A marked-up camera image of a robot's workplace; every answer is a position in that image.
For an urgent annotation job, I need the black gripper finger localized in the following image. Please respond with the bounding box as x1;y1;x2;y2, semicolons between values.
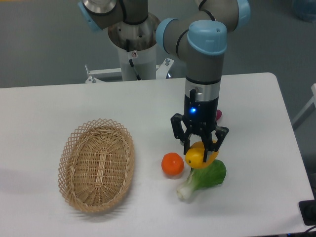
200;124;229;162
170;113;198;154

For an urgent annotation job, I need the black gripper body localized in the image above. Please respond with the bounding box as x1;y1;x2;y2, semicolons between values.
183;95;219;138

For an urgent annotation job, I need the yellow mango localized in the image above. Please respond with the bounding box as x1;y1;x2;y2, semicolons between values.
185;141;219;169

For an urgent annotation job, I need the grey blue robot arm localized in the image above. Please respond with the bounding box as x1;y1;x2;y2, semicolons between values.
78;0;250;161

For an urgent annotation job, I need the woven wicker basket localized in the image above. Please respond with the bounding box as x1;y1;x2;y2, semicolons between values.
58;118;135;213

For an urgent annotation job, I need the pink red fruit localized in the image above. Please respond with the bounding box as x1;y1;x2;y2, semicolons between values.
216;110;223;121

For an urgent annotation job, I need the orange tangerine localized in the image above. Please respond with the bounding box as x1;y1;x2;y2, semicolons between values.
161;153;184;176

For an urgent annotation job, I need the green bok choy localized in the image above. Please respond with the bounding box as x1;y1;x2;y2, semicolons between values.
176;159;227;200

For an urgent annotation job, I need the black device at table edge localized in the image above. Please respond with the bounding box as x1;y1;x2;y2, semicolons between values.
298;199;316;226

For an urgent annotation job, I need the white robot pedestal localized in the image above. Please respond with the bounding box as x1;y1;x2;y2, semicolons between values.
107;12;161;81

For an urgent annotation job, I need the white metal frame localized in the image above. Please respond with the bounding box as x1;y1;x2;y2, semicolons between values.
85;58;174;83

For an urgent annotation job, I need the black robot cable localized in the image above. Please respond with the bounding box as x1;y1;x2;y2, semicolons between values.
125;39;142;81

